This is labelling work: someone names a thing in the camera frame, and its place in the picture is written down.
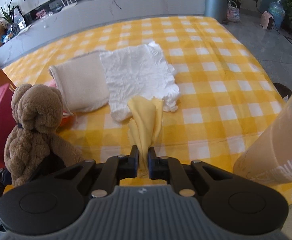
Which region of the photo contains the yellow cloth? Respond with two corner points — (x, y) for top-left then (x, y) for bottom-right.
(128, 96), (163, 178)

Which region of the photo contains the beige knitted cloth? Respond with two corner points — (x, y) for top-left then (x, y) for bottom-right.
(48, 50), (110, 114)

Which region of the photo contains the brown teddy bear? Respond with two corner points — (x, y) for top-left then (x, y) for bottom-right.
(4, 83), (84, 187)

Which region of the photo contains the white cloth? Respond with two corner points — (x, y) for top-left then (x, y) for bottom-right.
(99, 41), (180, 122)

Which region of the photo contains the white wifi router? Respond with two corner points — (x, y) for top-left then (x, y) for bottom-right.
(60, 0), (77, 10)

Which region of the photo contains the woven pink basket bag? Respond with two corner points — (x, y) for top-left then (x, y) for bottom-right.
(227, 1), (240, 22)

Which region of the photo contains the grey metal trash bin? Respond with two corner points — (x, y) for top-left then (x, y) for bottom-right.
(204, 0), (228, 23)

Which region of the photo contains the pink small heater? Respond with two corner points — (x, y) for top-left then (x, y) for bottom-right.
(260, 11), (274, 30)

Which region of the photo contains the green plant in vase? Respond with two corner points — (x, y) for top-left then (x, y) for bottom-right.
(0, 0), (20, 36)

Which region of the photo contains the water bottle jug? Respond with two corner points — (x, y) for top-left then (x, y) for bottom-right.
(268, 0), (286, 29)

